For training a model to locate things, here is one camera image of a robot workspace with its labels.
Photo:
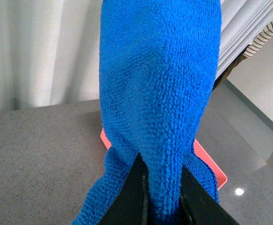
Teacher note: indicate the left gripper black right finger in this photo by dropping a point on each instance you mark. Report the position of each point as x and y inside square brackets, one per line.
[197, 207]

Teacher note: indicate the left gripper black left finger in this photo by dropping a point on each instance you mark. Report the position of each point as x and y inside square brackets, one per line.
[131, 206]

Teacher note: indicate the blue microfiber cloth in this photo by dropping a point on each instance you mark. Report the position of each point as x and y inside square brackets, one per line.
[157, 93]

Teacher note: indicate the pink plastic bin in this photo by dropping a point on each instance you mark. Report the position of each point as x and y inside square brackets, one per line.
[199, 151]

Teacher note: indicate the striped fabric item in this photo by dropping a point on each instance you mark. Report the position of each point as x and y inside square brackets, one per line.
[259, 41]

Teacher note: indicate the white pleated curtain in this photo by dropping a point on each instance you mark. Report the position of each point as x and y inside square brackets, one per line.
[58, 51]

